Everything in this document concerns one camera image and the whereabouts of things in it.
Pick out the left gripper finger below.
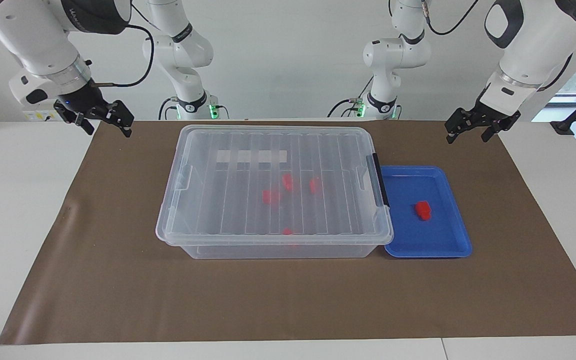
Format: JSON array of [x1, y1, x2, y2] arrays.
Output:
[[444, 106, 485, 145], [480, 115, 521, 143]]

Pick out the clear plastic storage box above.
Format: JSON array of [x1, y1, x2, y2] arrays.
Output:
[[164, 125, 388, 260]]

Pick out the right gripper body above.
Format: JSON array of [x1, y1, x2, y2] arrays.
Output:
[[58, 80, 110, 117]]

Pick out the blue plastic tray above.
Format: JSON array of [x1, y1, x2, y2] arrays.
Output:
[[379, 165, 473, 259]]

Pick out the white label sticker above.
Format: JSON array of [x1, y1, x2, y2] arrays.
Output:
[[216, 149, 288, 165]]

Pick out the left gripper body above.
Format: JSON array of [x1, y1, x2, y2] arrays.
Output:
[[474, 95, 522, 124]]

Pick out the black box latch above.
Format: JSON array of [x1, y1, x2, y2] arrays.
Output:
[[371, 152, 391, 208]]

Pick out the black cable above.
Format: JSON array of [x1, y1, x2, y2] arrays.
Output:
[[90, 21, 156, 89], [538, 47, 575, 93], [420, 0, 480, 37], [327, 98, 365, 119], [158, 96, 181, 121]]

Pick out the white power strip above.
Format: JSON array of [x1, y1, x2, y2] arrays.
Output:
[[22, 109, 65, 123]]

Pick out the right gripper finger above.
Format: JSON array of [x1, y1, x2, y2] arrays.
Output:
[[97, 100, 135, 139], [53, 102, 95, 136]]

